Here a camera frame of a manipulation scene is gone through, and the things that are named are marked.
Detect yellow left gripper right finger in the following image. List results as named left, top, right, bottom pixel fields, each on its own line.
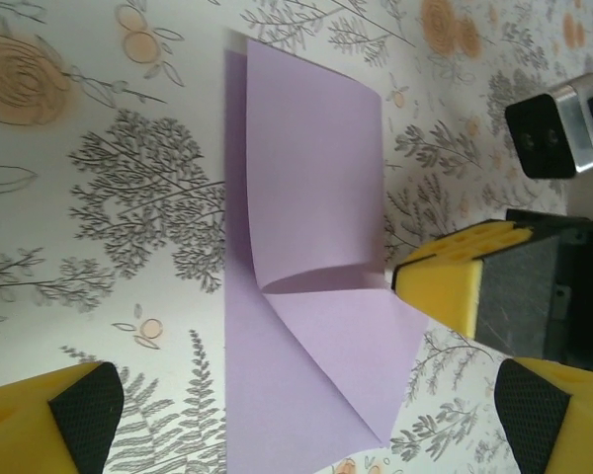
left=492, top=357, right=593, bottom=474

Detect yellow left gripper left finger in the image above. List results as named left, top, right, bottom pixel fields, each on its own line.
left=0, top=360, right=126, bottom=474

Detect purple paper sheet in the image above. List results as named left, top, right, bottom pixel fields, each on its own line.
left=223, top=27, right=431, bottom=474

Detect floral patterned table cover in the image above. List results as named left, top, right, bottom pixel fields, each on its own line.
left=0, top=0, right=593, bottom=474

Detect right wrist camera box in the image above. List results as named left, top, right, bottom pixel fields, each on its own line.
left=503, top=72, right=593, bottom=180

